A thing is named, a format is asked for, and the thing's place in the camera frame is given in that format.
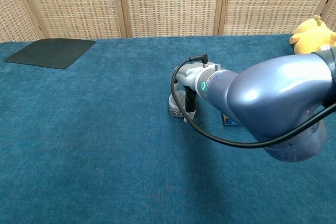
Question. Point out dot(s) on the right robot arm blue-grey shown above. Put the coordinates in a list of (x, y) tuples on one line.
[(275, 98)]

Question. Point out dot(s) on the black mouse mat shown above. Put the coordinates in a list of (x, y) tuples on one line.
[(50, 53)]

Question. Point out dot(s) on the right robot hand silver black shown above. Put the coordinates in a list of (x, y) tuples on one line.
[(187, 77)]

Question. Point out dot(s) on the woven wooden folding screen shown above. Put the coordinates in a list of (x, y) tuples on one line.
[(170, 3)]

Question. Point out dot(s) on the clear round plastic container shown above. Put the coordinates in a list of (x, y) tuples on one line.
[(173, 112)]

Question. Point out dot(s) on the blue table cloth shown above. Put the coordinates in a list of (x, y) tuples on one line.
[(105, 142)]

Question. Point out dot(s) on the yellow plush toy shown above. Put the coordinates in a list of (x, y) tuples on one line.
[(307, 39)]

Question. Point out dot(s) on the yellow and blue snack box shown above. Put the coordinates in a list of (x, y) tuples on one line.
[(228, 122)]

